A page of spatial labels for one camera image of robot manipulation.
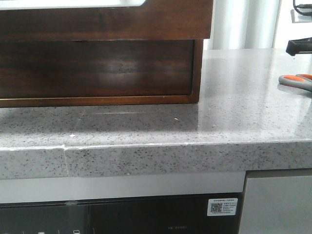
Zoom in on black built-in appliance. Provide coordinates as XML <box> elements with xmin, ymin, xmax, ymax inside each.
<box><xmin>0</xmin><ymin>193</ymin><xmax>242</xmax><ymax>234</ymax></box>

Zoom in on white QR code sticker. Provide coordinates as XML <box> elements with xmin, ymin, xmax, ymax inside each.
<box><xmin>207</xmin><ymin>198</ymin><xmax>238</xmax><ymax>216</ymax></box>

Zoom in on grey cabinet door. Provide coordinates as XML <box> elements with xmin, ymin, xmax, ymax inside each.
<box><xmin>239</xmin><ymin>175</ymin><xmax>312</xmax><ymax>234</ymax></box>

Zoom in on white organizer tray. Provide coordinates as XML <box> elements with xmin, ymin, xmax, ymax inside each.
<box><xmin>0</xmin><ymin>0</ymin><xmax>145</xmax><ymax>11</ymax></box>

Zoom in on dark wooden drawer cabinet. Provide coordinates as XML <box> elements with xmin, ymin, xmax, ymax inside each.
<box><xmin>0</xmin><ymin>39</ymin><xmax>204</xmax><ymax>108</ymax></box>

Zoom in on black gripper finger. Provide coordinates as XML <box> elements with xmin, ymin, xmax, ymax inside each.
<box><xmin>286</xmin><ymin>38</ymin><xmax>312</xmax><ymax>56</ymax></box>

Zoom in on white grey curtain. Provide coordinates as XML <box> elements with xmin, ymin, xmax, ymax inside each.
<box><xmin>204</xmin><ymin>0</ymin><xmax>280</xmax><ymax>50</ymax></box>

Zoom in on wooden drawer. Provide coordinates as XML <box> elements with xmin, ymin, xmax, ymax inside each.
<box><xmin>0</xmin><ymin>39</ymin><xmax>195</xmax><ymax>99</ymax></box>
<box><xmin>0</xmin><ymin>0</ymin><xmax>213</xmax><ymax>41</ymax></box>

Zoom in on orange grey handled scissors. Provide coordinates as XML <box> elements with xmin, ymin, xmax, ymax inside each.
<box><xmin>278</xmin><ymin>74</ymin><xmax>312</xmax><ymax>92</ymax></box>

